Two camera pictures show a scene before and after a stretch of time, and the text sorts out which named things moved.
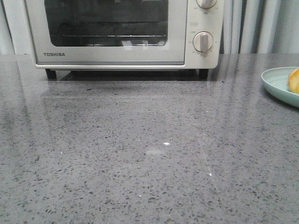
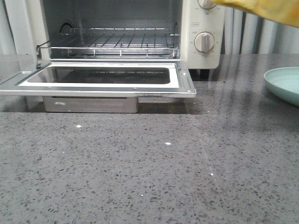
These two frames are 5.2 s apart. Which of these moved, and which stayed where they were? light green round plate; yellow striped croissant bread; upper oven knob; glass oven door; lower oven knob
Moved: yellow striped croissant bread; glass oven door
Stayed: upper oven knob; light green round plate; lower oven knob
